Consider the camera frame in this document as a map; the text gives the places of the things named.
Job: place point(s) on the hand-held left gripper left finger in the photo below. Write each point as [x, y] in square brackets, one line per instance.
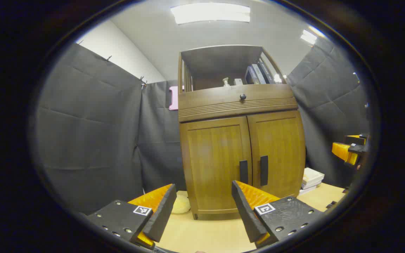
[162, 214]

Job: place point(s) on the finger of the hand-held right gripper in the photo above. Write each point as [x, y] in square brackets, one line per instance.
[356, 140]
[341, 151]

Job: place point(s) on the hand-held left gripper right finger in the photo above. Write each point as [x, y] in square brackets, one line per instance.
[246, 214]

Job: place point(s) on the wooden shoe cabinet door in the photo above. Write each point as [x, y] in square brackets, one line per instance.
[213, 161]
[283, 147]

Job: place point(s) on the wooden double-door shoe cabinet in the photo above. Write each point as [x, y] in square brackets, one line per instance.
[237, 105]

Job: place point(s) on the pale yellow soft object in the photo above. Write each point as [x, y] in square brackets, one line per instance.
[180, 205]

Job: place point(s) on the white flat box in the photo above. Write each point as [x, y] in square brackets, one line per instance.
[306, 191]
[313, 174]
[309, 184]

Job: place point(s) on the black backdrop cloth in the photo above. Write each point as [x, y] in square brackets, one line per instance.
[90, 140]

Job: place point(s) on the wooden drawer with black knob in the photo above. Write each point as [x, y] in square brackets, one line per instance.
[209, 102]

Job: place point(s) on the small white box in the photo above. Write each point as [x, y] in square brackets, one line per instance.
[238, 82]

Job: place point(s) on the clear pump bottle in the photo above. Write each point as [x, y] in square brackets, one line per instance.
[226, 83]

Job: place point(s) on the large ceiling light panel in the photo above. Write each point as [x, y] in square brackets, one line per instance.
[209, 13]

